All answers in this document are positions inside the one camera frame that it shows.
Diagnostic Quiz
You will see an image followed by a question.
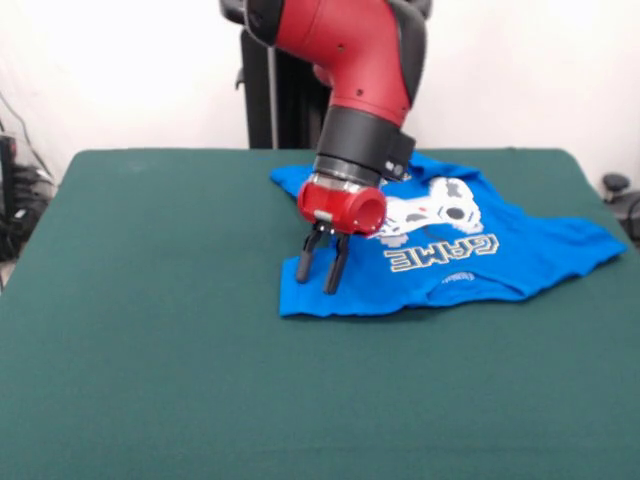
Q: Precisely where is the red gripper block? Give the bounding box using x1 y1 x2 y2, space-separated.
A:
295 173 389 296

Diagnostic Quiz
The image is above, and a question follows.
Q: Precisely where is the blue printed t-shirt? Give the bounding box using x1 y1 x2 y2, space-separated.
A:
269 151 629 320

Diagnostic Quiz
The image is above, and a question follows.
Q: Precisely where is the dark green table cloth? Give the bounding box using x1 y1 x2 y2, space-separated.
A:
0 147 640 480

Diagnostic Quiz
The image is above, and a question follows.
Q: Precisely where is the black chair part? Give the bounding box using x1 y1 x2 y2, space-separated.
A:
601 172 640 251

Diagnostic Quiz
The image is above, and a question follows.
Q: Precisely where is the black electronics box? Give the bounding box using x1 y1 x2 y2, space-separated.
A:
0 133 20 221

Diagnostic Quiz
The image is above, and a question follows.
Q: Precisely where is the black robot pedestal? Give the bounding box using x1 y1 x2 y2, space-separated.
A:
219 0 432 150

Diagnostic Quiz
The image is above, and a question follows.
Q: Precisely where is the black cable bundle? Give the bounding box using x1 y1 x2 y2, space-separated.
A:
0 89 59 264

